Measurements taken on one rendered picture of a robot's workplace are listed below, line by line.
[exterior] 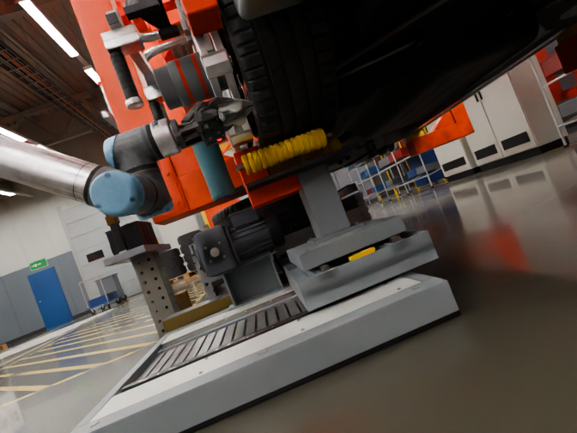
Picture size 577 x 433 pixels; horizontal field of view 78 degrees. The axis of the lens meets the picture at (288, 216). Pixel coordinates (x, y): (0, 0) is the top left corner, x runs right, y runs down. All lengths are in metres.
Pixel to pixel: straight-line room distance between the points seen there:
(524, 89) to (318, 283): 4.97
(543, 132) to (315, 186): 4.72
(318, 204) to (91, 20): 1.33
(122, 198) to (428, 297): 0.65
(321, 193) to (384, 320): 0.47
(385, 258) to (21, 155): 0.83
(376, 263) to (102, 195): 0.64
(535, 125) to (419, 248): 4.69
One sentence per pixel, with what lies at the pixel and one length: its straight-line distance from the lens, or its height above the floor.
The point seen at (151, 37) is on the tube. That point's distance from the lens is 1.28.
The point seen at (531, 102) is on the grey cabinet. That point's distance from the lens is 5.62.
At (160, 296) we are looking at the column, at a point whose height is 0.22.
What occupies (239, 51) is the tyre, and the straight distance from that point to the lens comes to 0.93.
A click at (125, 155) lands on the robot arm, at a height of 0.60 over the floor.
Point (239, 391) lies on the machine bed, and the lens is 0.78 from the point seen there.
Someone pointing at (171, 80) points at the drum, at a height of 0.84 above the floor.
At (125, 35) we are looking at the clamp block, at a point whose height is 0.92.
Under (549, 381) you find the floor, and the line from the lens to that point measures 0.60.
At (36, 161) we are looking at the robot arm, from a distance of 0.87.
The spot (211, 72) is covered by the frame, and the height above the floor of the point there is 0.73.
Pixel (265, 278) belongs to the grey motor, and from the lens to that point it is 1.52.
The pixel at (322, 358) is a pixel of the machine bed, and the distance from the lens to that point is 0.77.
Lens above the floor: 0.30
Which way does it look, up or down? 2 degrees up
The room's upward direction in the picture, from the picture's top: 21 degrees counter-clockwise
